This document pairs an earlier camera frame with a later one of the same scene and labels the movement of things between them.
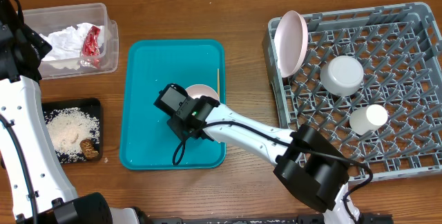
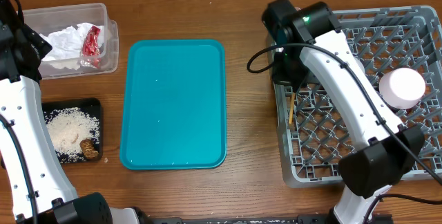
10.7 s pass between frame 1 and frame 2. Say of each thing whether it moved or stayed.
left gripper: stayed
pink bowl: moved
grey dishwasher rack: stayed
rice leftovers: stayed
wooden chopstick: moved
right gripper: moved
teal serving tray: stayed
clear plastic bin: stayed
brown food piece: stayed
